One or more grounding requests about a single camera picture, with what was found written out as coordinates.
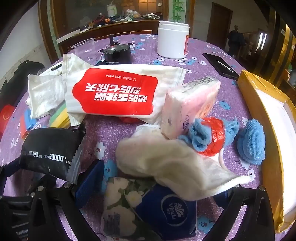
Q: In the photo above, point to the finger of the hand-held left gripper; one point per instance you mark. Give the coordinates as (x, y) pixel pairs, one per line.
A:
(9, 168)

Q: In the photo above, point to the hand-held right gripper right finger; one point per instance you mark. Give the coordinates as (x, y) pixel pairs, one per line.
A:
(242, 215)

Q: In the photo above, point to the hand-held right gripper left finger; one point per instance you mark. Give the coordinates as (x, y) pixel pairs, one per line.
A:
(90, 178)

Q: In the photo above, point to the black foil packet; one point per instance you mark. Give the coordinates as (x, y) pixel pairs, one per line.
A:
(50, 150)

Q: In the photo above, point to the blue floral tissue pack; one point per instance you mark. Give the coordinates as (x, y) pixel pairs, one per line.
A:
(166, 208)

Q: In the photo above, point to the cream white towel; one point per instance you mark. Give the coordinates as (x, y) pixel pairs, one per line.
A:
(166, 160)

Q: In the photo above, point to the white red-label wet wipe pack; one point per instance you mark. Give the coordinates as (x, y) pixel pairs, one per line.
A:
(115, 92)

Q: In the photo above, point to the blue fluffy sock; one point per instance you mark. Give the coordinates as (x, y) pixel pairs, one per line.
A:
(198, 136)
(251, 143)

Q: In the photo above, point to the yellow cardboard box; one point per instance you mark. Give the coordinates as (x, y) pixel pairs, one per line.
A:
(261, 99)

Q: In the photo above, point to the small blue red box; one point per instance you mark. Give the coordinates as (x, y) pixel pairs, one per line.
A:
(25, 122)

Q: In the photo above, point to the purple floral tablecloth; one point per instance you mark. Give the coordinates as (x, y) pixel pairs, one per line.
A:
(111, 134)

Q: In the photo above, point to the white tissue packet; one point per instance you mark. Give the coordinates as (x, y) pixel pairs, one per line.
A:
(44, 97)

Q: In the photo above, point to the black backpack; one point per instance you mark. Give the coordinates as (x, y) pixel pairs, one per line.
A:
(20, 74)

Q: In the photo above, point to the pink tissue pack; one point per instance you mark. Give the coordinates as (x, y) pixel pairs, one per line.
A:
(185, 109)

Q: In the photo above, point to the black electric motor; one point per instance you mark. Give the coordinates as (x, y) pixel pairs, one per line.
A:
(116, 55)

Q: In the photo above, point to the clear plastic cup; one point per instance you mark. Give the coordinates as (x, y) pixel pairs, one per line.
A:
(83, 49)

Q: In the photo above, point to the wooden counter cabinet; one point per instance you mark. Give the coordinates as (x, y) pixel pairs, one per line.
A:
(104, 29)

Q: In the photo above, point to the black smartphone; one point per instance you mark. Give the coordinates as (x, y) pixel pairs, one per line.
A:
(219, 66)

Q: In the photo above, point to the white plastic jar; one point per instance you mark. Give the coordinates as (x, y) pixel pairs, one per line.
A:
(171, 41)

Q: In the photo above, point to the pile of assorted clutter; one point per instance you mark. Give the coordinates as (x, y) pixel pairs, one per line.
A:
(104, 19)

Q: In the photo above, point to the white jug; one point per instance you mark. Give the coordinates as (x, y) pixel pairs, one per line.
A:
(111, 11)

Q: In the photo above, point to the brown wooden door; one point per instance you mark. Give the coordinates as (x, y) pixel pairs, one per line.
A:
(218, 25)

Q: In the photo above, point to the green bamboo wall painting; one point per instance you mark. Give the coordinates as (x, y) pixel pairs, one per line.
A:
(178, 9)

